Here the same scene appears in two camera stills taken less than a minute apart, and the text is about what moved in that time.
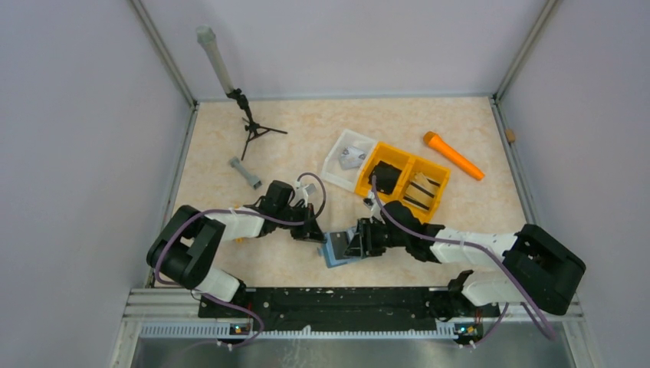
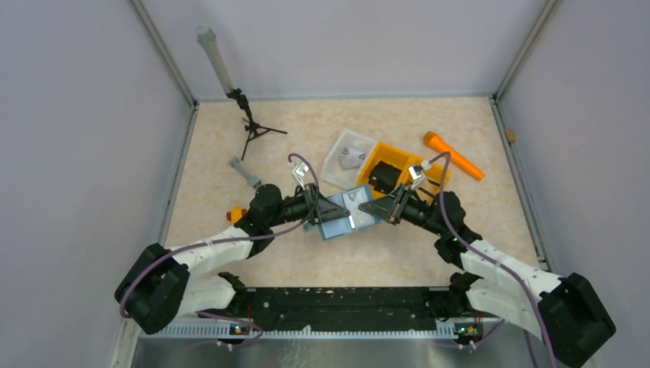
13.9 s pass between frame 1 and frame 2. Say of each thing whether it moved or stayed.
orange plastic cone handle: stayed
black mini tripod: stayed
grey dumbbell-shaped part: stayed
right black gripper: moved
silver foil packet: stayed
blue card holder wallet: moved
